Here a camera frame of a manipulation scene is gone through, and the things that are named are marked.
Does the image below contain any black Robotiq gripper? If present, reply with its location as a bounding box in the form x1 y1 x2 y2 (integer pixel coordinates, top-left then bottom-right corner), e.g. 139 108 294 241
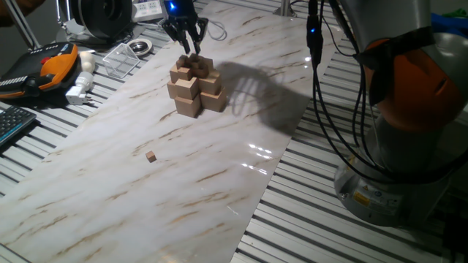
162 0 210 55

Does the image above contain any large wooden cross block structure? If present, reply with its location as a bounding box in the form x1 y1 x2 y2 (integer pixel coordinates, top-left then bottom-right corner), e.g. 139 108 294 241
166 53 228 118

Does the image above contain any white power strip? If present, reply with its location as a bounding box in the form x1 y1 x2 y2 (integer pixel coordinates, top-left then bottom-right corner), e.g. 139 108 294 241
130 0 166 23

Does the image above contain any small metal bowl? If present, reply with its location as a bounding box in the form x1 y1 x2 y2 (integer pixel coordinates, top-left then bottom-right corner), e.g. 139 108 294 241
127 37 154 57

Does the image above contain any clear plastic box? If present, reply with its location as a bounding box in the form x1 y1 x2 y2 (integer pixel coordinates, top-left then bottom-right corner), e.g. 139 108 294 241
102 42 141 80

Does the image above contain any black round spool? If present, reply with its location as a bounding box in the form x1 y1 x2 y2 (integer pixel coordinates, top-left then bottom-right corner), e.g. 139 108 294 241
69 0 135 42

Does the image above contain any white egg shaped object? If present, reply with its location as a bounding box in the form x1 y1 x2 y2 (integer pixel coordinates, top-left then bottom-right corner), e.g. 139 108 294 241
79 50 97 75

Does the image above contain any white power adapter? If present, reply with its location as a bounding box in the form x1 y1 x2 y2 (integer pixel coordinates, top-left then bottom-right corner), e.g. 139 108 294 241
64 71 95 107

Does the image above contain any orange black teach pendant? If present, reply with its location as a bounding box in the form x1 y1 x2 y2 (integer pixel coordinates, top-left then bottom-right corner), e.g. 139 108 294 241
0 42 80 100

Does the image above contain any black computer keyboard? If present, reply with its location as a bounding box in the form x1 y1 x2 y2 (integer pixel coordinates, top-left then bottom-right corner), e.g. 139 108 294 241
0 105 38 148

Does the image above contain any white marble pattern board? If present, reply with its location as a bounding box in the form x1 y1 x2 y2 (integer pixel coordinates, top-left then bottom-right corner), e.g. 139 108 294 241
0 1 344 263

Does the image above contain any blue fabric bag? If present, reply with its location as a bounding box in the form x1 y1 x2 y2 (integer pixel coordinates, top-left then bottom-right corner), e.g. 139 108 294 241
431 12 468 37

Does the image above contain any green cloth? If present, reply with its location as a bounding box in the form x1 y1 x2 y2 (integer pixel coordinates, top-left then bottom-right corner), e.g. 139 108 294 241
441 7 468 19

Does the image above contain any white looped cable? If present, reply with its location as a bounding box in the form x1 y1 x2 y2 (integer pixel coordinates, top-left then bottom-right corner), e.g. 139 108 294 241
206 18 228 42

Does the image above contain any aluminium frame strut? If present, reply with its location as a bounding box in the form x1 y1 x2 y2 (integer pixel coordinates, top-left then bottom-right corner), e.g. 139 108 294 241
0 0 42 50
272 0 298 18

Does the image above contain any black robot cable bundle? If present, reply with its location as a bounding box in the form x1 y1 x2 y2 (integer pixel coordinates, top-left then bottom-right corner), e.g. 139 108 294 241
305 0 468 187

